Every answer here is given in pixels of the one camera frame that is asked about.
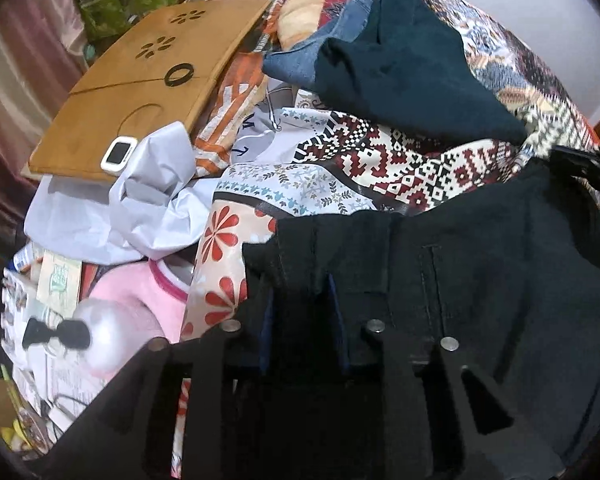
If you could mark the pink striped curtain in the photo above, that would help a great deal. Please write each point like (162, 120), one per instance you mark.
(25, 70)

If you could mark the white crumpled cloth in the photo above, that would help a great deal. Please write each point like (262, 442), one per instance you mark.
(145, 210)

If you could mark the blue denim jeans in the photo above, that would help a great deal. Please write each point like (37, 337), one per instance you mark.
(300, 60)

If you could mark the white small timer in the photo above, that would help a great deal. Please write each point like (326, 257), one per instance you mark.
(119, 155)

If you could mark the pink garment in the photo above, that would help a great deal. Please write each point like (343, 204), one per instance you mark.
(140, 290)

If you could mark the metal hanger hook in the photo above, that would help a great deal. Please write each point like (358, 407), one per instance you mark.
(274, 117)

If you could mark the patchwork printed blanket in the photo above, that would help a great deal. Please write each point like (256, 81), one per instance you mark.
(380, 160)

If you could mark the silver round ball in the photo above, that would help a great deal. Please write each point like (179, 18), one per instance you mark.
(107, 335)

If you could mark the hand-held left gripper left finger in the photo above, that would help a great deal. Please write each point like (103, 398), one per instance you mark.
(266, 327)

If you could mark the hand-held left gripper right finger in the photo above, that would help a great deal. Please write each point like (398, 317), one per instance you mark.
(338, 322)

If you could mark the green printed booklet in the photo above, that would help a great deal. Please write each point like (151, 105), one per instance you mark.
(57, 280)

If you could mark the wooden lap desk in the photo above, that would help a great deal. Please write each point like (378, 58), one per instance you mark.
(130, 75)

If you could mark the dark teal folded pants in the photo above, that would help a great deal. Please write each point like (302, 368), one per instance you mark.
(405, 70)

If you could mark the black bow-shaped object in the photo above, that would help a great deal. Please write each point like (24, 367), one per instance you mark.
(55, 334)

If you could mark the black pants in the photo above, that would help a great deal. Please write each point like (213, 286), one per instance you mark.
(480, 270)

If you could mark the pile of papers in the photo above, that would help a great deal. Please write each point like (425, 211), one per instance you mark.
(30, 385)

